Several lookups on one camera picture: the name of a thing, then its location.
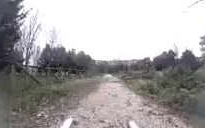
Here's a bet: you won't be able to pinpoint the row of dark trees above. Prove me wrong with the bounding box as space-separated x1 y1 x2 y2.
37 43 96 75

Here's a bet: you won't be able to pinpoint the pale gravel path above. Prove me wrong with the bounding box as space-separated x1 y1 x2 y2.
29 75 191 128

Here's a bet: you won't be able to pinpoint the robot's own part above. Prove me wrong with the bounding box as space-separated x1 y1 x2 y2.
59 117 74 128
127 120 139 128

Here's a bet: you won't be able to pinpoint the bare thin tree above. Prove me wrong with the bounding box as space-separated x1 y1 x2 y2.
17 10 44 67

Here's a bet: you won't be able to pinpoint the grass verge with bushes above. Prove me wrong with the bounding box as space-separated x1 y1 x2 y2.
118 66 205 128

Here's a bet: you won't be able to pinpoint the dark leafy trees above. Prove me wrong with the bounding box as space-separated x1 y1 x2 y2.
0 0 26 74

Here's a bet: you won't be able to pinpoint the wooden rail fence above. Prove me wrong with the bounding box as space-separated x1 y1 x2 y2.
0 57 88 86

